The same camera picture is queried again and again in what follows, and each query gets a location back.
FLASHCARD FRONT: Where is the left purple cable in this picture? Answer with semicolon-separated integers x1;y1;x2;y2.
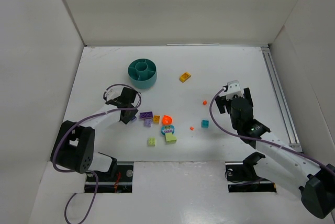
51;84;142;224

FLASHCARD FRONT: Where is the light green square lego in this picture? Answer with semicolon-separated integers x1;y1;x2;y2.
147;138;156;147

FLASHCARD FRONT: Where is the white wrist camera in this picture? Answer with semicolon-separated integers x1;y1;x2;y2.
223;80;243;100
103;89;118;102

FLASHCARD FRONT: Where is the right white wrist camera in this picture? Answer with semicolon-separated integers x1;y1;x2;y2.
223;80;243;100

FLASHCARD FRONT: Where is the yellow square lego brick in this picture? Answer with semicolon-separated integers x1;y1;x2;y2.
152;115;160;124

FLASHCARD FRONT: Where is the teal lego brick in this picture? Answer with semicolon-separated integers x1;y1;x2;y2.
201;120;209;128

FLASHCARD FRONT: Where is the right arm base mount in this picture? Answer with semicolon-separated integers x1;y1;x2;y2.
225;152;277;193

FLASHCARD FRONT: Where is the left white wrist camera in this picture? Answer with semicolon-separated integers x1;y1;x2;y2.
103;89;118;102

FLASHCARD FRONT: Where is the orange round lego piece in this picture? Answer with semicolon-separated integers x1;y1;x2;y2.
162;115;173;125

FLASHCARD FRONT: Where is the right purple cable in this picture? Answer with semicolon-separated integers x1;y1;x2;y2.
208;87;335;175

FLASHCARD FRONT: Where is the teal monster face lego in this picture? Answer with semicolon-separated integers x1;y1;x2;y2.
161;125;175;135

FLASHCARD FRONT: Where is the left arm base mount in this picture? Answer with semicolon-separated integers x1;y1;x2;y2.
90;153;134;194

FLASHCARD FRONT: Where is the light green sloped lego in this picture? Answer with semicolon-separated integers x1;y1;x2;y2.
165;132;177;144

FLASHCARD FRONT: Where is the teal round divided container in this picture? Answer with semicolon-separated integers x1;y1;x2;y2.
128;59;157;89

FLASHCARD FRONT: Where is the light purple square lego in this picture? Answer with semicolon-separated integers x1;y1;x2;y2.
144;118;152;127

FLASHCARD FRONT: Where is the aluminium rail right edge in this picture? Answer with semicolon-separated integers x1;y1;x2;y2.
261;47;303;153

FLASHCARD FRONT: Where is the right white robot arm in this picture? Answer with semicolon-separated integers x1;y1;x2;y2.
210;84;334;219

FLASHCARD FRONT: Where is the purple cable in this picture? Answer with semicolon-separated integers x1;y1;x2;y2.
51;84;142;224
208;87;335;175

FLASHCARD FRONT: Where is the dark purple long lego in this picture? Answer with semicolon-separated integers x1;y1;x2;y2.
139;111;153;120

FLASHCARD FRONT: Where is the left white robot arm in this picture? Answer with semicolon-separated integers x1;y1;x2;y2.
50;84;142;176

